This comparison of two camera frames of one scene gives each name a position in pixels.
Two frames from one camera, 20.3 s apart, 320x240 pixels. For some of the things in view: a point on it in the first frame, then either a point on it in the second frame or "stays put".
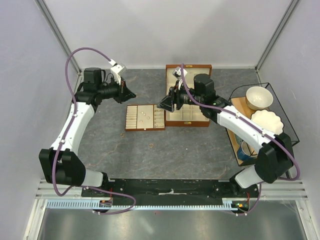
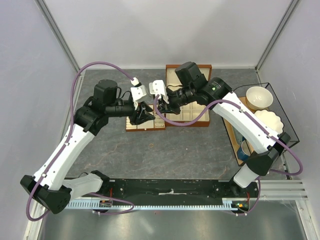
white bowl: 258,98 stays put
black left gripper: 124,94 to 142,116
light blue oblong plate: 238,139 stays put
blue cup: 244,152 stays put
